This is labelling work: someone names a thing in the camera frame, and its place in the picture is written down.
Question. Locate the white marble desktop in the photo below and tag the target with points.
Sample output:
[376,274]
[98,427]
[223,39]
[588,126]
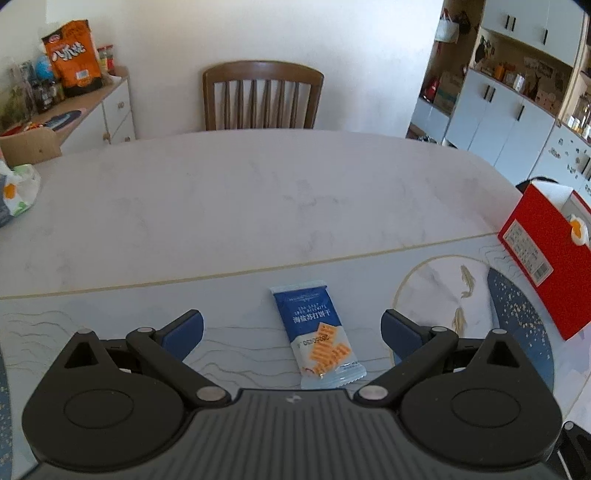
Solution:
[231,207]

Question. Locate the black wall ornament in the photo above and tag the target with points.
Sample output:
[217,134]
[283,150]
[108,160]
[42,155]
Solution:
[482,50]

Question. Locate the red label jar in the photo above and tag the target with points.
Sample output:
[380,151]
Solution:
[106,57]

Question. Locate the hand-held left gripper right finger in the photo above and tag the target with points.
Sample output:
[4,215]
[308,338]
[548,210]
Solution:
[399,337]

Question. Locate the grey tote bag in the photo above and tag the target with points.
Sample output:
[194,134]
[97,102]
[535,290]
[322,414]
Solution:
[447,30]

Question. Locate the blue cracker packet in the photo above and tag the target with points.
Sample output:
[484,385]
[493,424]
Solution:
[304,318]

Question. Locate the red bag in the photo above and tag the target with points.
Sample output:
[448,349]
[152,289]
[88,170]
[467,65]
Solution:
[430,90]

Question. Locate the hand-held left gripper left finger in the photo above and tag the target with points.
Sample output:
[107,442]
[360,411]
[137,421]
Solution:
[182,334]

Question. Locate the printed fish table mat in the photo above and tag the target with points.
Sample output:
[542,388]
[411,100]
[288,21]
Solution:
[231,314]

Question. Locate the red cardboard box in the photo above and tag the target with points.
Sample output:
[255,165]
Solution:
[545,258]

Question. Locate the black chair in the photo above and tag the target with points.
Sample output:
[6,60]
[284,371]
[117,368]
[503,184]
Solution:
[542,179]

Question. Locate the white sideboard with drawers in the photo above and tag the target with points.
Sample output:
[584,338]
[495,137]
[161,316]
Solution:
[115,110]

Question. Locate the white wall cabinet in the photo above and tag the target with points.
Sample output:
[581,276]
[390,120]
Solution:
[498,120]

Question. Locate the printed tissue pack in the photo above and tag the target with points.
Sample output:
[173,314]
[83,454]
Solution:
[21,194]

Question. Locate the orange snack bag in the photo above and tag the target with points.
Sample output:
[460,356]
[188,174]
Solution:
[74,55]

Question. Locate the brown wooden chair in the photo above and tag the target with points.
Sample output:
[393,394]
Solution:
[263,71]

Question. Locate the glass fish tank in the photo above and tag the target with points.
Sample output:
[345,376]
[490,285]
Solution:
[14,101]

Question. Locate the round dark pad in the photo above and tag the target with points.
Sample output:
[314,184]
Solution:
[62,119]

